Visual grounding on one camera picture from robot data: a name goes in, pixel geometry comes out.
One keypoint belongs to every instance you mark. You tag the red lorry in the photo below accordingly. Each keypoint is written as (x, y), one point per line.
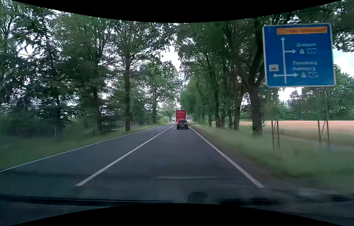
(180, 114)

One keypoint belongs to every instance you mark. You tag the dark car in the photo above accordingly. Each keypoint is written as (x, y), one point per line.
(182, 124)

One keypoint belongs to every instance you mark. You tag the grey asphalt road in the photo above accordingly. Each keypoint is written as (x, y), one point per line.
(177, 157)

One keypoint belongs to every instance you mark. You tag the row of trees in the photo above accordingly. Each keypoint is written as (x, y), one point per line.
(227, 72)
(70, 72)

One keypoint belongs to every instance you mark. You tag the road markings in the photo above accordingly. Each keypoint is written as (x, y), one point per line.
(117, 160)

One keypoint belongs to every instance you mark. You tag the car's own bonnet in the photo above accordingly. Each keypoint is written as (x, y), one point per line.
(177, 197)

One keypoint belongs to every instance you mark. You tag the large blue direction sign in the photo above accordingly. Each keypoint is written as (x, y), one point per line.
(299, 56)

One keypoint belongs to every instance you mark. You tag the pale brown field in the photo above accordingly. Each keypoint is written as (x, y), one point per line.
(346, 127)

